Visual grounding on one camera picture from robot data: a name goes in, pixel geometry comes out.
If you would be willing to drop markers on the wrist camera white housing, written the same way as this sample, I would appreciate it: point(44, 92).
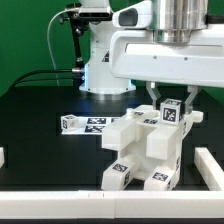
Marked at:
point(137, 16)

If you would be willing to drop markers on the white chair back frame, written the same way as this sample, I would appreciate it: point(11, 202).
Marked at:
point(142, 129)

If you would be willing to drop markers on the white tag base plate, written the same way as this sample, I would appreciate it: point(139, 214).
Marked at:
point(89, 125)

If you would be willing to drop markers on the black camera stand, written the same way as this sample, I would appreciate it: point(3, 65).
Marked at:
point(78, 27)

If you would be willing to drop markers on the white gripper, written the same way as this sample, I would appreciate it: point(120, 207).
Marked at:
point(134, 55)

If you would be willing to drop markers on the white front fence bar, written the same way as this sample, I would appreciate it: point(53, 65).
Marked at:
point(110, 205)

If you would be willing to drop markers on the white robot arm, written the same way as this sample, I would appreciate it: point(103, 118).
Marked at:
point(162, 41)

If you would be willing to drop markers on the white left fence piece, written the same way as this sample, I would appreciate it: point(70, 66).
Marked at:
point(2, 160)

